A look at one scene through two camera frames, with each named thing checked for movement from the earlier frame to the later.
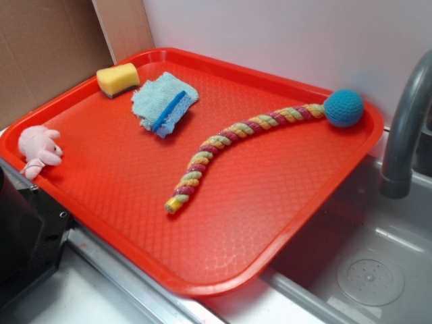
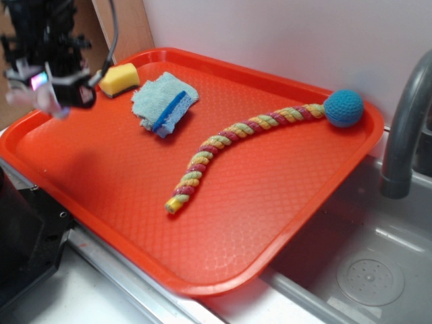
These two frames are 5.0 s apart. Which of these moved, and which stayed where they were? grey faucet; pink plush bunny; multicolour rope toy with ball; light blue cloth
Moved: pink plush bunny
Stayed: multicolour rope toy with ball; grey faucet; light blue cloth
